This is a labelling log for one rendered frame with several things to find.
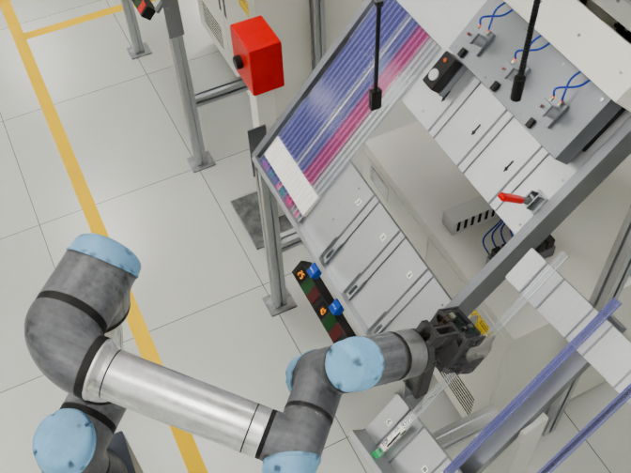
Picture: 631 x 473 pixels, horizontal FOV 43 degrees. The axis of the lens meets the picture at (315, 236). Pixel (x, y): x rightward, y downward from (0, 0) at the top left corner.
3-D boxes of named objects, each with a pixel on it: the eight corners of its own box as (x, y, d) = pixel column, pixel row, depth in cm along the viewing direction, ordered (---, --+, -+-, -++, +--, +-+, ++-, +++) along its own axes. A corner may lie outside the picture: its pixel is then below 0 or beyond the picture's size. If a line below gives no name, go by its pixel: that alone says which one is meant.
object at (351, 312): (402, 370, 164) (380, 369, 159) (271, 165, 201) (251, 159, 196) (406, 366, 163) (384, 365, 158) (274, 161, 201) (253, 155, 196)
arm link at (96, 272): (59, 423, 160) (26, 286, 116) (94, 361, 169) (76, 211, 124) (115, 445, 159) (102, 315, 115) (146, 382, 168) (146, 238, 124)
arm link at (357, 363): (314, 345, 116) (353, 334, 110) (365, 336, 123) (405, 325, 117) (326, 399, 115) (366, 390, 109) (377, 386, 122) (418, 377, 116)
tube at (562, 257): (380, 458, 146) (377, 458, 146) (376, 451, 147) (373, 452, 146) (570, 257, 131) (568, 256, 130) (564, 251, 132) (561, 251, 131)
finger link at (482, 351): (515, 337, 133) (481, 342, 127) (497, 361, 136) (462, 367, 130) (503, 324, 135) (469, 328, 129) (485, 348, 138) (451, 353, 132)
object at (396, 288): (398, 366, 162) (388, 365, 159) (267, 159, 199) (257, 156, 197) (459, 303, 154) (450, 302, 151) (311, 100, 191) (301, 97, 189)
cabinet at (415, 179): (476, 454, 223) (513, 340, 174) (359, 275, 262) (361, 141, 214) (658, 361, 239) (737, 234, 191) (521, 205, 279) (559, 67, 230)
